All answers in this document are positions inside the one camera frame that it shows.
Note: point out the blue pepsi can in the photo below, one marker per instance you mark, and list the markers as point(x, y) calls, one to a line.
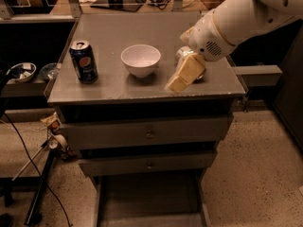
point(83, 60)

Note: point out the black monitor stand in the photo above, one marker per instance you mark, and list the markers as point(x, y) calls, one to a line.
point(120, 5)

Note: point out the clear glass bowl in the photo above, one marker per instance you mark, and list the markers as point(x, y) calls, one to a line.
point(50, 71)

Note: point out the crushed silver green can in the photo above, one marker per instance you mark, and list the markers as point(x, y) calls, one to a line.
point(181, 54)

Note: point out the roll of tape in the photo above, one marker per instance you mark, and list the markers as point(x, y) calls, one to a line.
point(58, 141)

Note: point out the white bowl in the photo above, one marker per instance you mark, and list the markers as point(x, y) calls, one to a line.
point(140, 60)

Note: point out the crumpled snack wrapper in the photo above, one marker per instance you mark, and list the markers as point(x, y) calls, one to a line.
point(52, 122)

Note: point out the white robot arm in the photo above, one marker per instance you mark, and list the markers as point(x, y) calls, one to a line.
point(241, 20)

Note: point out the bowl with small items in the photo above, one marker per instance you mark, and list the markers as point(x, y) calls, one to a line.
point(22, 72)

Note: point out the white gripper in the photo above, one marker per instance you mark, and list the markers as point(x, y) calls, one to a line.
point(204, 38)

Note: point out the grey drawer cabinet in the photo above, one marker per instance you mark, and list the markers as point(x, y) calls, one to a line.
point(117, 95)

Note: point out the white rod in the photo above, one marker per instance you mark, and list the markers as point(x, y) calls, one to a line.
point(30, 160)

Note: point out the black metal floor bar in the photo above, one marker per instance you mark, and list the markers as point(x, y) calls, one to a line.
point(33, 214)

